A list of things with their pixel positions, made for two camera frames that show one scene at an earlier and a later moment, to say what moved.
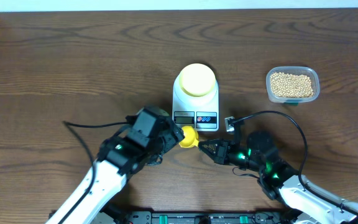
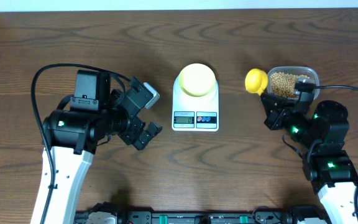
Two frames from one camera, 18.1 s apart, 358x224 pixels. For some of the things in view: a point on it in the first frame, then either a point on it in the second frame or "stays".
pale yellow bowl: [197, 79] stays
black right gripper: [222, 154] -> [275, 116]
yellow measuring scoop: [191, 138] -> [256, 81]
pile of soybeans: [288, 85] stays
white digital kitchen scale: [196, 98] stays
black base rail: [108, 215] stays
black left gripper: [172, 136] -> [130, 134]
